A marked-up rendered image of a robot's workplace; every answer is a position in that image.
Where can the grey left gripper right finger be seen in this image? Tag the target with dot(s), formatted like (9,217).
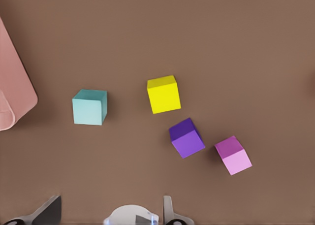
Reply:
(169,211)

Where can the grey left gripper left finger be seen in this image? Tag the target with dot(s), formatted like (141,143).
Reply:
(46,210)

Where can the dark purple cube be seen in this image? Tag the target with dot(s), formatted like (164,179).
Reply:
(187,139)

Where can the pink-violet cube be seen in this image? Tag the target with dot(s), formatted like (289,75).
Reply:
(233,156)

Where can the light blue cube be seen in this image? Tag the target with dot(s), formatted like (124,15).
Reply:
(87,109)

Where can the yellow cube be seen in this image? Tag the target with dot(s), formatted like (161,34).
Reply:
(164,96)

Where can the pink tray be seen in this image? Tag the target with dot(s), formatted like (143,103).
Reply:
(13,87)

